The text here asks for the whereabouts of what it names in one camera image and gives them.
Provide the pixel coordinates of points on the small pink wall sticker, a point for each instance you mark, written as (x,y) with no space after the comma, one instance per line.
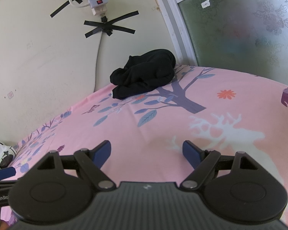
(10,95)

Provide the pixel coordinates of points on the pink tree print bedsheet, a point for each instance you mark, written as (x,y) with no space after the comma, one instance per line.
(158,124)

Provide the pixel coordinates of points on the white printed garment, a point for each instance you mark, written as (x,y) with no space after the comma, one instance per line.
(0,153)

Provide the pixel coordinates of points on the black folded garment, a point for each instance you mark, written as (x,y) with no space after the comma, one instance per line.
(146,74)

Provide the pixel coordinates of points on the frosted floral glass panel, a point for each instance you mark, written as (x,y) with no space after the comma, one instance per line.
(230,40)

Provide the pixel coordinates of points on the white door frame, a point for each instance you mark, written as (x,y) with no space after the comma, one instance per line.
(180,28)

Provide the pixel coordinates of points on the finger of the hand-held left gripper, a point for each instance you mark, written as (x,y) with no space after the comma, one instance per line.
(3,173)

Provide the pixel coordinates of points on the black tape cross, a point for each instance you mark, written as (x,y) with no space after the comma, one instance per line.
(67,3)
(109,25)

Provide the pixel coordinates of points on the beige plug adapter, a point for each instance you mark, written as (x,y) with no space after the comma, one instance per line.
(99,10)

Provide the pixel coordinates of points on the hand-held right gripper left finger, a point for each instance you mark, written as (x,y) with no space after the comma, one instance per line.
(102,152)

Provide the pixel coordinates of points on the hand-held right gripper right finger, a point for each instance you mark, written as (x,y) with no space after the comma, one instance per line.
(190,153)

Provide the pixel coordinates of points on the white sticker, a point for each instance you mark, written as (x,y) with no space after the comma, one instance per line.
(205,4)

